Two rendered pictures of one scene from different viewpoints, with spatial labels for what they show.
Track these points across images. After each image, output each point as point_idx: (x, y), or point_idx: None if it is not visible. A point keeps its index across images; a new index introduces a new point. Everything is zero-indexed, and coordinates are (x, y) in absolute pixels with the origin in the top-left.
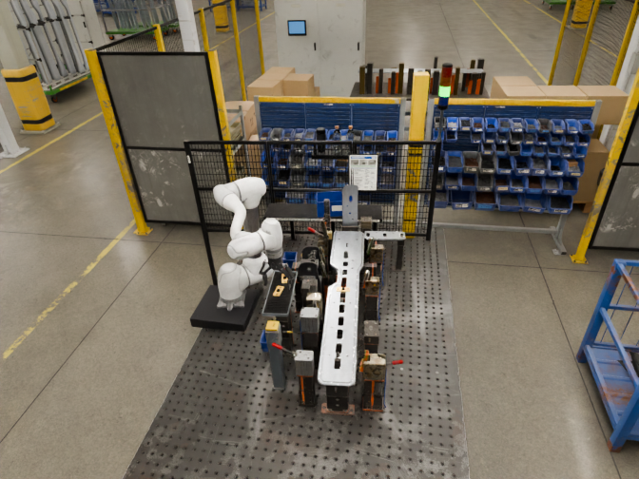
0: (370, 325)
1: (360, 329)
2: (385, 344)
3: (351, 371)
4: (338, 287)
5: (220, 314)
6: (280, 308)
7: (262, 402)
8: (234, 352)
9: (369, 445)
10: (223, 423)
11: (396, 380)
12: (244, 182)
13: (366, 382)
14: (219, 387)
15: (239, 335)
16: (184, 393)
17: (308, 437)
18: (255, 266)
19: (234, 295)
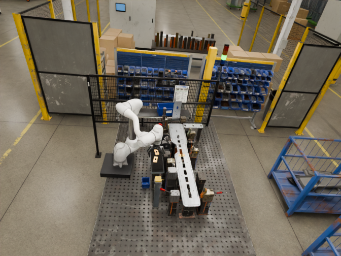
0: (200, 173)
1: None
2: None
3: (197, 198)
4: (179, 154)
5: (115, 169)
6: (159, 168)
7: (149, 216)
8: (127, 189)
9: (205, 231)
10: (132, 229)
11: None
12: (133, 102)
13: (203, 202)
14: (124, 210)
15: (127, 180)
16: (106, 215)
17: (176, 231)
18: (133, 144)
19: (123, 159)
